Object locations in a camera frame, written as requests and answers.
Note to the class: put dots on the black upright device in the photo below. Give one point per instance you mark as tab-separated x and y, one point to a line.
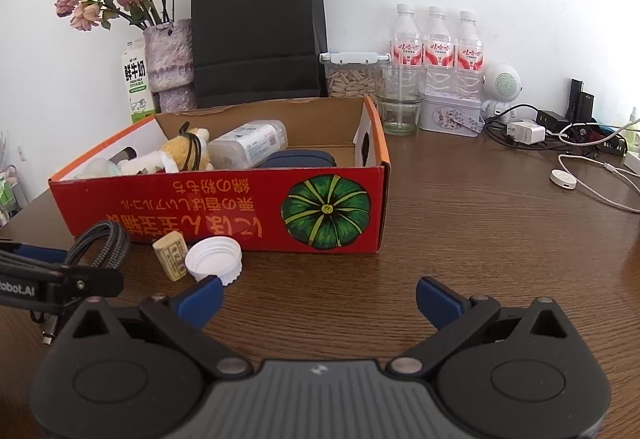
582	101

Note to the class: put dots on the black paper bag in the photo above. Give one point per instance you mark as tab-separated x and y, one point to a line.
257	29

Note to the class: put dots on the clear seed container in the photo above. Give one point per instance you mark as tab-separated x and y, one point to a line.
352	76

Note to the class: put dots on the white robot-shaped speaker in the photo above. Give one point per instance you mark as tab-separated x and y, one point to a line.
502	86

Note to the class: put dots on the white round charging puck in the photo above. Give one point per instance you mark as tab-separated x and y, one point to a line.
564	179

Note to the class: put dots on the white charger plug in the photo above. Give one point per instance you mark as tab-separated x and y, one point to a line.
527	134

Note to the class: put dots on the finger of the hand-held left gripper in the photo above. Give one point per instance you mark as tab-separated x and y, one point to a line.
85	284
45	253

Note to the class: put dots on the white and yellow plush alpaca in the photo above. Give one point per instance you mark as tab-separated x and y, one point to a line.
170	156

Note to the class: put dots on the water bottle with red label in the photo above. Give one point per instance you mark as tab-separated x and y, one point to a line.
406	44
437	44
470	49

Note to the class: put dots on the black charger block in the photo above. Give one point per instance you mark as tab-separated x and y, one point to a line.
552	121

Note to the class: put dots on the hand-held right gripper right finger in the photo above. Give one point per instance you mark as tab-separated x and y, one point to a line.
437	301

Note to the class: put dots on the white ribbed jar lid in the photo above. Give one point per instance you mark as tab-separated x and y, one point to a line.
215	261

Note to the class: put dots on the white and green milk carton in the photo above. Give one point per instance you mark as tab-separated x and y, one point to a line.
137	84

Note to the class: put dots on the dark navy pouch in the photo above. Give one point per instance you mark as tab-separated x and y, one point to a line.
300	159

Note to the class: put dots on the white patterned tin box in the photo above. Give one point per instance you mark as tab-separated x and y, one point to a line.
450	116

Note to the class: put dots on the purple textured vase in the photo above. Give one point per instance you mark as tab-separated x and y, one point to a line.
170	64

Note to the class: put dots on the red cardboard box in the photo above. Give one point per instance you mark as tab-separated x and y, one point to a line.
225	214

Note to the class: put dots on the clear drinking glass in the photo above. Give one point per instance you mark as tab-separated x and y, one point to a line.
400	99

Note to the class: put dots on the translucent plastic pill box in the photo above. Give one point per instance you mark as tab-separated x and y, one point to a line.
250	144

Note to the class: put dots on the small beige eraser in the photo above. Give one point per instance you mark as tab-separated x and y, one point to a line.
170	259

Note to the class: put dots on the green item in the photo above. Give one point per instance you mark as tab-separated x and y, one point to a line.
97	169

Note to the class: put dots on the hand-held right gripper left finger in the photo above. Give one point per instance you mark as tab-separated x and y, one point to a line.
205	299

